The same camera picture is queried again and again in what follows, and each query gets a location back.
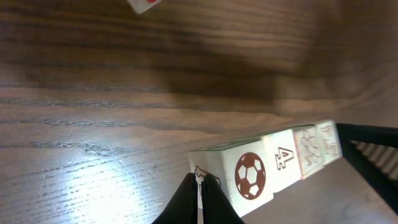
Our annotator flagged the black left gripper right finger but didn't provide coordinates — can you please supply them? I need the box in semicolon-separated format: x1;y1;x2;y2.
201;174;244;224

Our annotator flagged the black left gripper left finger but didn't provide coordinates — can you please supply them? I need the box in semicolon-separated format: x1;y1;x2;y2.
152;173;198;224

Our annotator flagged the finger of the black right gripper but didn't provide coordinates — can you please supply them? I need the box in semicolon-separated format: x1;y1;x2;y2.
336;123;397;212

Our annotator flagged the wooden 8 block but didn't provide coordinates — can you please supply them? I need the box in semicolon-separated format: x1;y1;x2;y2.
315;119;342;166

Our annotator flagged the soccer ball block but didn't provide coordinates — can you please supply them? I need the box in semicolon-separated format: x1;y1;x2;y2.
188;140;274;217

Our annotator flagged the yellow-edged wooden block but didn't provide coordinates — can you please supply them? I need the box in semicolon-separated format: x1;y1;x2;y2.
236;128;302;194

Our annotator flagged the red A block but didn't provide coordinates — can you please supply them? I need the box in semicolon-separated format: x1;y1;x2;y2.
127;0;161;14

